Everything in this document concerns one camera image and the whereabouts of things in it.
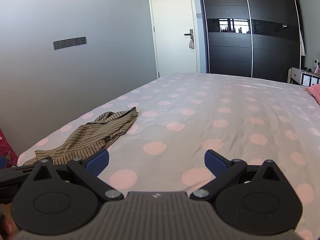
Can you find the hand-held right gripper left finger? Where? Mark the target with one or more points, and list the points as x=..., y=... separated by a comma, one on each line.
x=98, y=162

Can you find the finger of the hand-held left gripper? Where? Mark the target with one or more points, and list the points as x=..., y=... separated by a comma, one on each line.
x=12, y=176

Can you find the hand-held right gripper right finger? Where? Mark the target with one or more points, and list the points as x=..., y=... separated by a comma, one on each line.
x=215, y=163

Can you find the tan striped shirt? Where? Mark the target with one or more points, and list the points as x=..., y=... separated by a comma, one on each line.
x=82, y=137

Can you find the person's left hand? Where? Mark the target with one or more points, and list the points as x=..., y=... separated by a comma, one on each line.
x=7, y=226

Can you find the red printed cloth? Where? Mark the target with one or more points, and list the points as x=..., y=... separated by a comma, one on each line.
x=6, y=147

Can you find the bed with pink dotted sheet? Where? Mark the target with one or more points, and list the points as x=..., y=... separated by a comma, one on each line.
x=200, y=120

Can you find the dark sliding door wardrobe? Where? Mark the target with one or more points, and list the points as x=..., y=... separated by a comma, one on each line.
x=230, y=50

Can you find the white bedside cabinet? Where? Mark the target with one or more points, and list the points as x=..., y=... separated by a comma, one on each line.
x=297, y=76

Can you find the small hanging pouch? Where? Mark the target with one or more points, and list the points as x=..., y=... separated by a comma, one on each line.
x=191, y=43

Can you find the pink blanket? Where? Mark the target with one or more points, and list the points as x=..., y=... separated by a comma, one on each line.
x=315, y=91

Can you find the white door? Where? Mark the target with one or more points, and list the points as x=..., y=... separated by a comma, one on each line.
x=172, y=17

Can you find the grey wall switch panel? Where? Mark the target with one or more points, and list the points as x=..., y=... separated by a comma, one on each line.
x=70, y=43

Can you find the picture frame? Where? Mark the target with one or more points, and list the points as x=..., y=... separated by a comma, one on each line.
x=318, y=69

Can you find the white wall thermostat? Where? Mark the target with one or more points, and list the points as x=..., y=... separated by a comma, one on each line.
x=316, y=62

